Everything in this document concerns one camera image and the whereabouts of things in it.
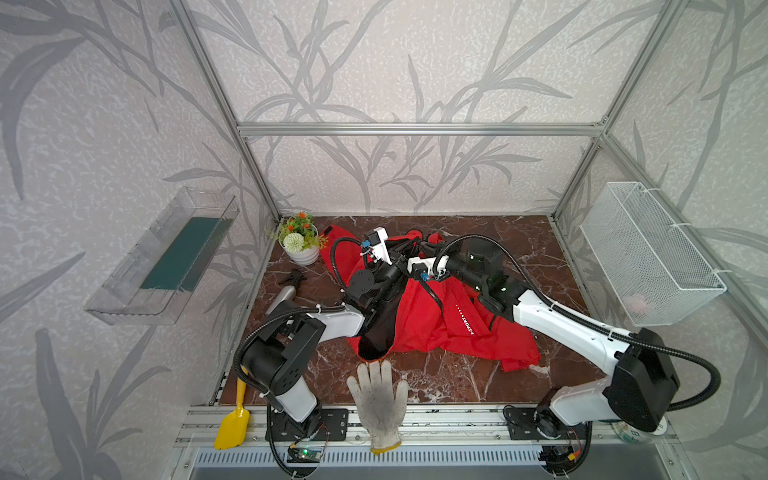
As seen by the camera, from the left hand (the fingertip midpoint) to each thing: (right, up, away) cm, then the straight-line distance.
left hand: (426, 235), depth 75 cm
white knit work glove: (-12, -45, +1) cm, 47 cm away
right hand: (+1, +2, +1) cm, 3 cm away
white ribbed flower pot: (-38, -7, +24) cm, 46 cm away
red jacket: (+1, -21, +5) cm, 22 cm away
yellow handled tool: (-48, -48, 0) cm, 68 cm away
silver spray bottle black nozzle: (-43, -18, +21) cm, 51 cm away
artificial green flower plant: (-40, +1, +20) cm, 44 cm away
